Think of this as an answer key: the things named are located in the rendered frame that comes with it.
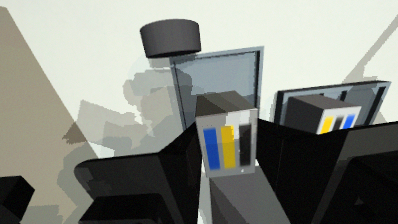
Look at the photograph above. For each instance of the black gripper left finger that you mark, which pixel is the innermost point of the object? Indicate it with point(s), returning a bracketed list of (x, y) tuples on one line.
[(174, 172)]

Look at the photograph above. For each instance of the dark grey cylinder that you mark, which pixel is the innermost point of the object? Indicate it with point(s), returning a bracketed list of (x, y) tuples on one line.
[(169, 38)]

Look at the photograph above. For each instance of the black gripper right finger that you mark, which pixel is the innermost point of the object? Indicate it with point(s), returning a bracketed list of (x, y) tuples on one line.
[(304, 168)]

